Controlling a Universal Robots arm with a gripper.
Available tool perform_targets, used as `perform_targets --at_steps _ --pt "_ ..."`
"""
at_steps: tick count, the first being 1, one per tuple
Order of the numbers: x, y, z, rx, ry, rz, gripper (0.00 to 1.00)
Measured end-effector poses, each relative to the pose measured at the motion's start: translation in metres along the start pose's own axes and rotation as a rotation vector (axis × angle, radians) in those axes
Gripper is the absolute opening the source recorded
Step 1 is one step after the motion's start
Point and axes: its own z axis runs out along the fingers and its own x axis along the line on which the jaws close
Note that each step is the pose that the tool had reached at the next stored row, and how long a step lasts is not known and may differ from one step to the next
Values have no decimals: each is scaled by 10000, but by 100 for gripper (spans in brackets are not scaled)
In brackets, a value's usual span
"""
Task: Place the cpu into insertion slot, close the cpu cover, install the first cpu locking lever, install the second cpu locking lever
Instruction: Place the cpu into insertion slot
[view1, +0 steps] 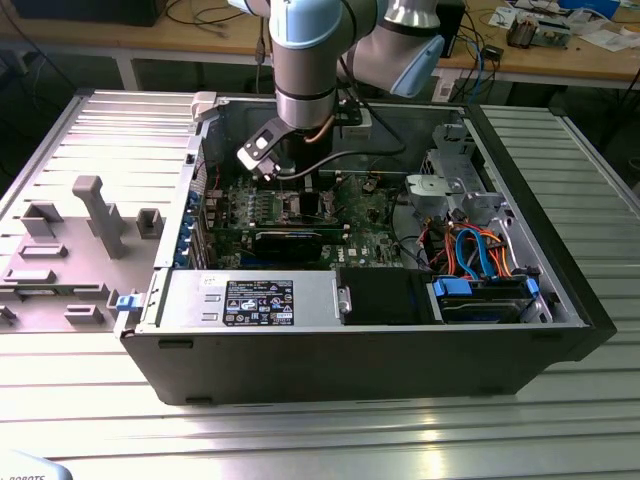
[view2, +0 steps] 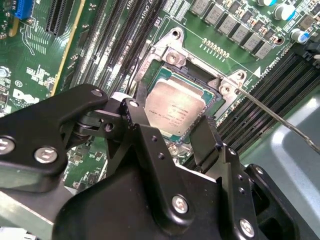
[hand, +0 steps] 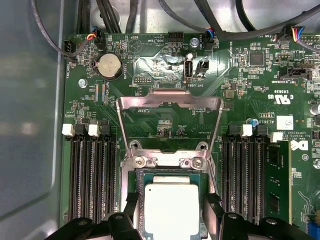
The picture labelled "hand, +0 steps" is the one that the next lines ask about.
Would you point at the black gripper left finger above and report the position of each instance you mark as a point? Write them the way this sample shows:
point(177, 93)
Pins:
point(120, 225)

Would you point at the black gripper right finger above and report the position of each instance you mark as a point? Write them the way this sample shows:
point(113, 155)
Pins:
point(235, 225)

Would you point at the silver CPU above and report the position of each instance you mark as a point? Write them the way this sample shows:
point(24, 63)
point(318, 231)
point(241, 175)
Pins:
point(172, 207)

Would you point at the metal socket cover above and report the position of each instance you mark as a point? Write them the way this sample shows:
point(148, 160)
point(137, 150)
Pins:
point(170, 100)

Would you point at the green RAM stick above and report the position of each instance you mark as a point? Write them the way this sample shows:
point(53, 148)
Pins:
point(277, 175)

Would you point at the green motherboard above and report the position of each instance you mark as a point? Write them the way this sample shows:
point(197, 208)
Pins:
point(250, 105)

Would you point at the black PC case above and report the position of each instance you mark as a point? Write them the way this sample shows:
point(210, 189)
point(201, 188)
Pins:
point(30, 100)

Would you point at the silver coin battery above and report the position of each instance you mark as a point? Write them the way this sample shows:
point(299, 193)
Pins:
point(109, 66)

